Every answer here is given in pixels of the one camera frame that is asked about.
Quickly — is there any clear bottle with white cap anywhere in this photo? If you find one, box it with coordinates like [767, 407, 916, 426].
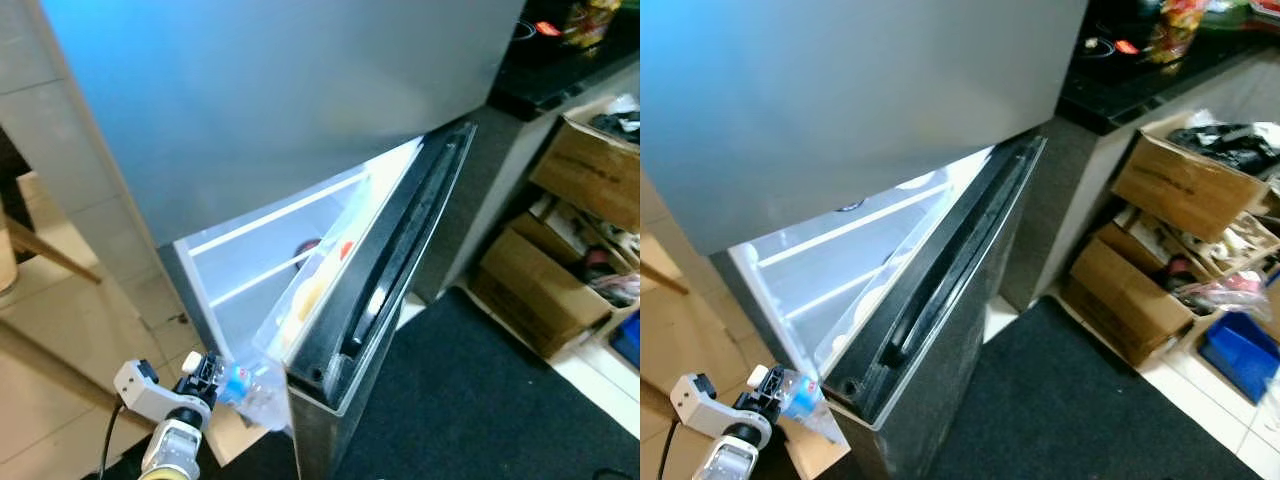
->
[745, 365, 846, 441]
[180, 350, 293, 433]

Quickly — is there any clear fridge door bin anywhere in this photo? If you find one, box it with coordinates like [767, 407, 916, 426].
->
[252, 150, 406, 376]
[812, 170, 986, 386]

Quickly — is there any glass fridge shelf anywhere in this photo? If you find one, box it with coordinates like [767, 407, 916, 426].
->
[782, 258, 896, 319]
[212, 245, 321, 309]
[188, 172, 373, 256]
[755, 180, 956, 271]

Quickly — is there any grey fridge lower door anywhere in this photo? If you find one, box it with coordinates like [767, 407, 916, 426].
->
[812, 133, 1049, 480]
[255, 120, 479, 480]

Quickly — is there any grey fridge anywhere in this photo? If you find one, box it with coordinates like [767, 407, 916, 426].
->
[640, 0, 1091, 480]
[35, 0, 529, 441]

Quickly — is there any clear bag with pink item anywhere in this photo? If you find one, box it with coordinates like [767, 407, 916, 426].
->
[575, 245, 641, 306]
[1170, 255, 1276, 316]

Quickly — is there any shallow cardboard tray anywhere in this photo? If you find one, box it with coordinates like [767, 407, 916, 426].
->
[1130, 205, 1280, 276]
[535, 195, 641, 261]

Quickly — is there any large open cardboard box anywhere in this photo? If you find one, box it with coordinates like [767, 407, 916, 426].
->
[470, 215, 641, 359]
[1060, 225, 1261, 366]

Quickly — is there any large dark floor mat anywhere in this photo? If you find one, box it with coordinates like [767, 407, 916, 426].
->
[780, 295, 1266, 480]
[195, 285, 641, 480]

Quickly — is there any cardboard box with red logo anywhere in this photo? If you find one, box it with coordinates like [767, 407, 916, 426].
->
[530, 95, 641, 233]
[1110, 110, 1280, 241]

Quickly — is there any black plastic bag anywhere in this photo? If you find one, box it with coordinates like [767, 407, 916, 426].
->
[588, 108, 641, 141]
[1165, 120, 1280, 176]

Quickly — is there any yellow snack bag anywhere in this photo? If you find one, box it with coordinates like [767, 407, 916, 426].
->
[560, 0, 623, 49]
[1145, 0, 1211, 63]

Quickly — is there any black induction hob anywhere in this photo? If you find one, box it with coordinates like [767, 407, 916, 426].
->
[1085, 30, 1151, 66]
[510, 10, 571, 46]

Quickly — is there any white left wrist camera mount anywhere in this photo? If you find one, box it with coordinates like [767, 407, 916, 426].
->
[670, 372, 746, 439]
[112, 358, 191, 429]

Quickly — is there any blue long-handled dustpan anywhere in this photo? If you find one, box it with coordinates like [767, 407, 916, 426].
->
[608, 310, 641, 371]
[1198, 310, 1280, 404]

